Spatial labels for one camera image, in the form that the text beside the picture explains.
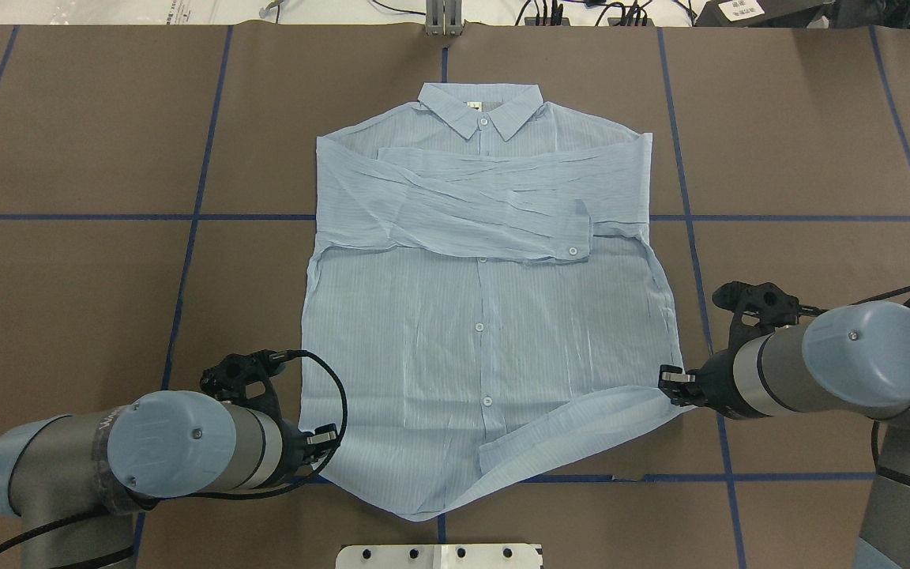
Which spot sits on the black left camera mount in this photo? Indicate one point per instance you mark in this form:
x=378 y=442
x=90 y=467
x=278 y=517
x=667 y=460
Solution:
x=245 y=380

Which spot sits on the aluminium frame post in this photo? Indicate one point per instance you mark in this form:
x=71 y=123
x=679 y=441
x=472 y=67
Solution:
x=444 y=17

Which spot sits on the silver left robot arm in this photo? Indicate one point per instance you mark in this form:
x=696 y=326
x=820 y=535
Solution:
x=77 y=482

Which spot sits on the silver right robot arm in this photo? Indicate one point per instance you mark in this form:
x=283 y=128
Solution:
x=853 y=359

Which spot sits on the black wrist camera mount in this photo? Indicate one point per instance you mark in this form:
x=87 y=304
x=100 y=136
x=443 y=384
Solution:
x=758 y=310

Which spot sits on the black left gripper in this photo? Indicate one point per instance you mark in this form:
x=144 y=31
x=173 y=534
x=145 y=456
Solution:
x=295 y=446

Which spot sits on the light blue button shirt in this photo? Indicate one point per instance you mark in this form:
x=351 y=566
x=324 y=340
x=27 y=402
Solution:
x=484 y=284

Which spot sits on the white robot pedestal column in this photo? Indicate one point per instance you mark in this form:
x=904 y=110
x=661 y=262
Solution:
x=479 y=555

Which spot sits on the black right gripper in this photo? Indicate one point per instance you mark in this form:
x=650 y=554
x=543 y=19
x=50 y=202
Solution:
x=712 y=382

